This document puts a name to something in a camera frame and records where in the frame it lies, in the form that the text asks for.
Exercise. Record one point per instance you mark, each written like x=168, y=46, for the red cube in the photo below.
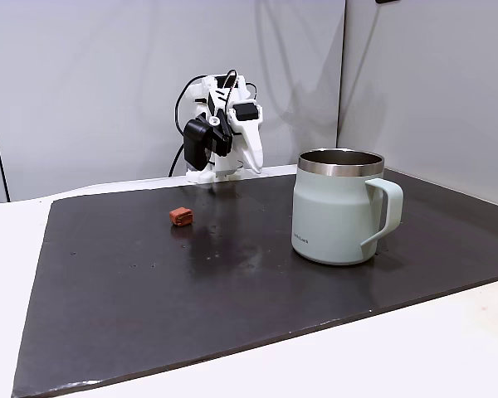
x=181, y=216

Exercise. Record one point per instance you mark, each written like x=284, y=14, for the pale green steel mug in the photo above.
x=328, y=215

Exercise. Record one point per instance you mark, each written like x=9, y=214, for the dark grey table mat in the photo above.
x=149, y=311

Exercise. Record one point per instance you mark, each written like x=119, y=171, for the black object on wall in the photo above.
x=388, y=1

